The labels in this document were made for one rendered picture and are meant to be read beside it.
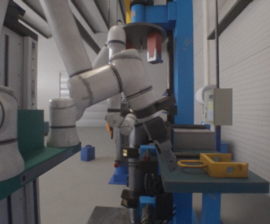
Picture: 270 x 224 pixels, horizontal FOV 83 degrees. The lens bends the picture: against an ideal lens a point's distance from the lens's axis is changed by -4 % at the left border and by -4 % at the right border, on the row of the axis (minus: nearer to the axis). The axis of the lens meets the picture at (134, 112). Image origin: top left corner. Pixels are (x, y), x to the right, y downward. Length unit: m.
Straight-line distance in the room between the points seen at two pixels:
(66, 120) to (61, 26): 0.54
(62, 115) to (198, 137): 0.90
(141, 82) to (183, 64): 1.25
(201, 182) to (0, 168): 0.68
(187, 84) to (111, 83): 1.28
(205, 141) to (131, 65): 0.93
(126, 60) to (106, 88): 0.09
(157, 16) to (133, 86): 1.50
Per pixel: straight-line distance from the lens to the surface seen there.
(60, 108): 0.97
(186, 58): 1.69
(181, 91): 1.61
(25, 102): 1.00
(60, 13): 0.62
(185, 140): 1.20
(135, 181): 1.74
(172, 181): 0.70
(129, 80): 0.43
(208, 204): 0.81
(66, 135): 0.98
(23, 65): 1.05
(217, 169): 0.77
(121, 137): 2.97
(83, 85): 0.40
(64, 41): 0.58
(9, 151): 0.63
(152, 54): 1.61
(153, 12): 1.91
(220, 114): 1.91
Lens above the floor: 1.34
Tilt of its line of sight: 1 degrees down
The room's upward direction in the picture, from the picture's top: straight up
